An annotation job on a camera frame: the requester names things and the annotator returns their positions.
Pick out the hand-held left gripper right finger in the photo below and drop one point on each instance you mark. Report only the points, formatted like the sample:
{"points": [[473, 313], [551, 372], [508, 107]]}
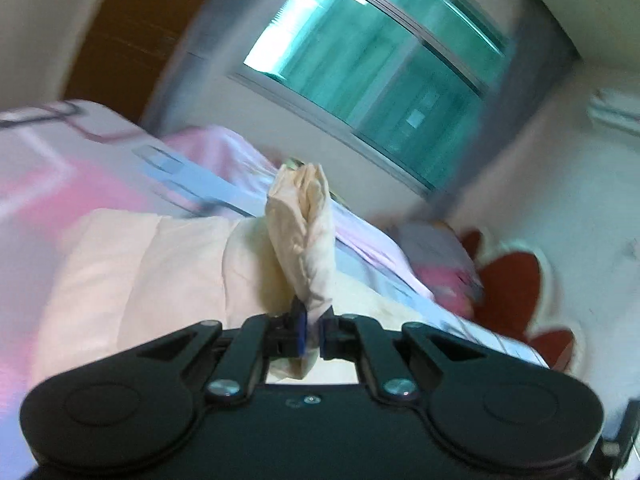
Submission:
{"points": [[323, 341]]}

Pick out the cream puffer jacket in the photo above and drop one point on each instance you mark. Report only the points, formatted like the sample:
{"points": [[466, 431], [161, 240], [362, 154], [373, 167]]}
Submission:
{"points": [[175, 270]]}

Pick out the pink and blue printed bedsheet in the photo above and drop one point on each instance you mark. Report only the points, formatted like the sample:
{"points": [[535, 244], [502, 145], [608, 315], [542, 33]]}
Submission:
{"points": [[50, 170]]}

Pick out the brown wooden door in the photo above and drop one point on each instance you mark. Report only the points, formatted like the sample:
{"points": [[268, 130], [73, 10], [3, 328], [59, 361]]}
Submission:
{"points": [[125, 45]]}

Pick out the grey curtain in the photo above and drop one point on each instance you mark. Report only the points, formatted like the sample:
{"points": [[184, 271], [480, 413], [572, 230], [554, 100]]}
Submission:
{"points": [[515, 95], [185, 45]]}

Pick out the white wall unit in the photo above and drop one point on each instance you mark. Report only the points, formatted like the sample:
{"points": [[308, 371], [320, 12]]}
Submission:
{"points": [[617, 110]]}

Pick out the sliding glass window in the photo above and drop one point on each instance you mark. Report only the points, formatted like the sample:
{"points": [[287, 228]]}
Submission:
{"points": [[380, 60]]}

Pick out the red flower shaped rug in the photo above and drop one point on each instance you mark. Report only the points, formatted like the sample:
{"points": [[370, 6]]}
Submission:
{"points": [[510, 280]]}

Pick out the pink pillow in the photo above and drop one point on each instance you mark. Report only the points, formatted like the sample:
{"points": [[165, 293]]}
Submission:
{"points": [[442, 270]]}

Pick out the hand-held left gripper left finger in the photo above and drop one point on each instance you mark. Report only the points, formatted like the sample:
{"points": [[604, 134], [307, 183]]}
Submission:
{"points": [[300, 332]]}

